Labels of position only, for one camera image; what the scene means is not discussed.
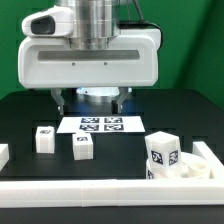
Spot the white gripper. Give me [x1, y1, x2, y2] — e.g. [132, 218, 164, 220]
[18, 29, 161, 115]

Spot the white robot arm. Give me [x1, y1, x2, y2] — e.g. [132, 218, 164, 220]
[18, 0, 163, 114]

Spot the paper sheet with tags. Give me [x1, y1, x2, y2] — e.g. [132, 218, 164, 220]
[57, 116, 145, 134]

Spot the white left fence wall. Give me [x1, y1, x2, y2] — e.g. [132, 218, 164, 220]
[0, 144, 9, 171]

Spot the white fence wall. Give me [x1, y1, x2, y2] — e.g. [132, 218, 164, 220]
[0, 179, 224, 208]
[192, 141, 224, 180]
[0, 144, 9, 171]

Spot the white right fence wall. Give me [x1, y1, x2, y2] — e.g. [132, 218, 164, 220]
[192, 141, 224, 180]

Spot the white front fence wall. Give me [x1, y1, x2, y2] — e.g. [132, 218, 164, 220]
[0, 179, 224, 208]

